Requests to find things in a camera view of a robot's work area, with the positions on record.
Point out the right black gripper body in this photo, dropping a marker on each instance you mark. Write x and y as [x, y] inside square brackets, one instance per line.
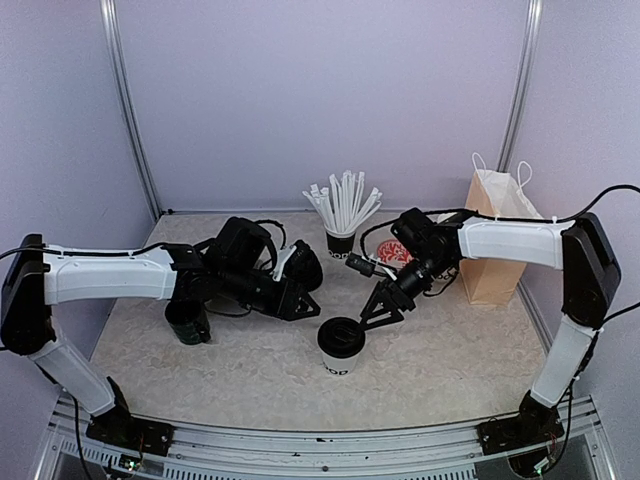
[406, 297]

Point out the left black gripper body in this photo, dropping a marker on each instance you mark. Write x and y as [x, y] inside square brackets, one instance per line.
[260, 300]

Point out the white paper cup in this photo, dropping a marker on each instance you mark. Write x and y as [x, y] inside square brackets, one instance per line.
[339, 366]

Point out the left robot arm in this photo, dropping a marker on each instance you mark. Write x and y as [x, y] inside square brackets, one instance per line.
[240, 264]

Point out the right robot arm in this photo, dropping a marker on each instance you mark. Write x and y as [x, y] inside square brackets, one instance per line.
[588, 277]

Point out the stack of black lids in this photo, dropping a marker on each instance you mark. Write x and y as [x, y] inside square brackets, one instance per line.
[313, 278]

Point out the red patterned bowl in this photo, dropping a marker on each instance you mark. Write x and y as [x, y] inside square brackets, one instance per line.
[393, 253]

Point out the black cup holding straws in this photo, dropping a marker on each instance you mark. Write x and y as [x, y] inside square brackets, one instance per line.
[340, 244]

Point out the stack of white paper cups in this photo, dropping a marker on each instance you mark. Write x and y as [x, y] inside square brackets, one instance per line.
[446, 244]

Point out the bundle of wrapped white straws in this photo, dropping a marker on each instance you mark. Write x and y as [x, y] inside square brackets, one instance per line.
[344, 205]

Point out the brown paper bag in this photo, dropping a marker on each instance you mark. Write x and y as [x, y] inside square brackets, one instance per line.
[491, 280]

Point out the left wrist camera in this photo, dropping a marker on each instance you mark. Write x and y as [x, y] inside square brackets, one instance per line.
[292, 262]

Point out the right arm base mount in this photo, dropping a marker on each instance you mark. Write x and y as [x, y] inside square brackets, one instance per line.
[519, 431]

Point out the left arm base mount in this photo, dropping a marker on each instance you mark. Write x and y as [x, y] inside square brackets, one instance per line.
[132, 433]

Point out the right aluminium post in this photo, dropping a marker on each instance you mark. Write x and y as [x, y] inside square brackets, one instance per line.
[524, 71]

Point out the aluminium post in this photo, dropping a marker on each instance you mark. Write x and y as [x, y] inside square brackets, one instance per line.
[524, 71]
[110, 22]

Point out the aluminium front rail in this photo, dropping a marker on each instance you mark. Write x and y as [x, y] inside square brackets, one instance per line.
[196, 451]

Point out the left aluminium post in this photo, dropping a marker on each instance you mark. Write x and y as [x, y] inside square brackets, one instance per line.
[110, 22]

